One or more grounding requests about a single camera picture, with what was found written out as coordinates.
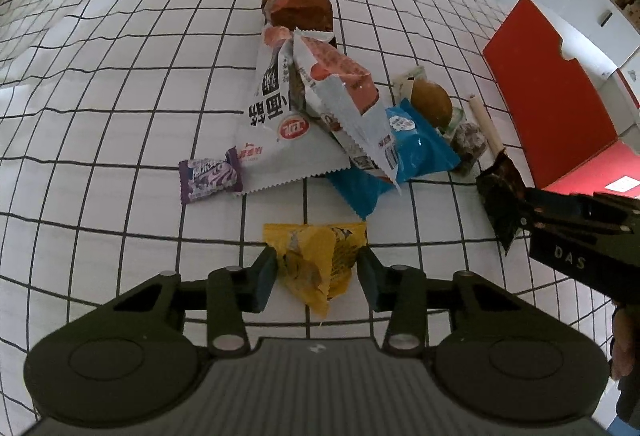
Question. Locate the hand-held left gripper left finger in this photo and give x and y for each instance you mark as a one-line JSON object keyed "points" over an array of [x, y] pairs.
{"points": [[265, 281]]}

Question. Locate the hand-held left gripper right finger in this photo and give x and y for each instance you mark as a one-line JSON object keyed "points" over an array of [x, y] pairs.
{"points": [[369, 281]]}

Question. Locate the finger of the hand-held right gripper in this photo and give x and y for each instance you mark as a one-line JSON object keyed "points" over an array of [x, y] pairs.
{"points": [[575, 201], [565, 221]]}

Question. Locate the yellow snack packet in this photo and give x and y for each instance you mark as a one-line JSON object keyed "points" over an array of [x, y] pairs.
{"points": [[315, 256]]}

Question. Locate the dark snack packet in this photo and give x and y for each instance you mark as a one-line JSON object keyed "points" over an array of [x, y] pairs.
{"points": [[500, 196]]}

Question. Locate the red cardboard box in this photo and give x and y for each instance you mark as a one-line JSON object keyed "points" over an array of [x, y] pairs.
{"points": [[550, 91]]}

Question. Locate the blue snack packet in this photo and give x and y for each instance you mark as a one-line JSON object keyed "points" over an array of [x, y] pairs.
{"points": [[420, 146]]}

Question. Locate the large white black-print snack packet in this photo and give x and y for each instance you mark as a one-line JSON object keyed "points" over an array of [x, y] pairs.
{"points": [[280, 131]]}

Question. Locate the person's right hand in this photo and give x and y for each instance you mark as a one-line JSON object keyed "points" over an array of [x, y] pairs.
{"points": [[621, 341]]}

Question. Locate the purple candy packet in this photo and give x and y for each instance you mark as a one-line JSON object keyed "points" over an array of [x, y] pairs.
{"points": [[210, 174]]}

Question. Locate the dark wrapped candy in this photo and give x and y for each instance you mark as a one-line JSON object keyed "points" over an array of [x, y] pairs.
{"points": [[470, 141]]}

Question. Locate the clear packet with brown bun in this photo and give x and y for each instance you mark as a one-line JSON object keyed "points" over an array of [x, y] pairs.
{"points": [[430, 101]]}

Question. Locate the white orange snack packet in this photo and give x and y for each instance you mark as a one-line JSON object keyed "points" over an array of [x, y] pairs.
{"points": [[340, 86]]}

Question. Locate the checked white tablecloth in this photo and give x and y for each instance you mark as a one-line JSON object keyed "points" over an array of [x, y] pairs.
{"points": [[100, 116]]}

